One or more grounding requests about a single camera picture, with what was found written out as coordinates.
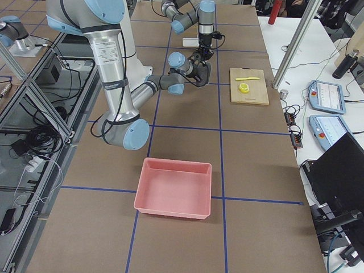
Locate blue teach pendant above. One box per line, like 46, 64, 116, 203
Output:
309, 114, 353, 151
308, 80, 346, 114

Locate bamboo cutting board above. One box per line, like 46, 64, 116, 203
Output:
230, 68, 269, 105

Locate blue teach pendant far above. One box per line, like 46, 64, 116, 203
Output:
308, 80, 346, 114

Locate black bottle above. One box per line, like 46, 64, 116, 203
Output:
332, 49, 359, 79

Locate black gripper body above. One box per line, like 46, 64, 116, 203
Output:
191, 46, 214, 63
192, 64, 209, 85

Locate red bottle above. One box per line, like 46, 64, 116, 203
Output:
268, 0, 283, 25

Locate grey wiping cloth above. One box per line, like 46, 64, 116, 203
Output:
196, 63, 211, 87

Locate black laptop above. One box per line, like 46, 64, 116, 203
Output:
303, 133, 363, 211

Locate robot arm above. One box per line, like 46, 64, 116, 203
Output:
161, 1, 225, 63
46, 1, 215, 150

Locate pink plastic bin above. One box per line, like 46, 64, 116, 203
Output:
134, 158, 212, 220

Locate yellow plastic knife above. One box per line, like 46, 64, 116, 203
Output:
235, 77, 260, 81

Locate aluminium camera post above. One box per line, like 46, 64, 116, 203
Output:
272, 0, 322, 89

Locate yellow lemon slices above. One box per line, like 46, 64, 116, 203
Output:
238, 82, 250, 94

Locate blue teach pendant near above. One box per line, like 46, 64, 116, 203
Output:
309, 114, 353, 151

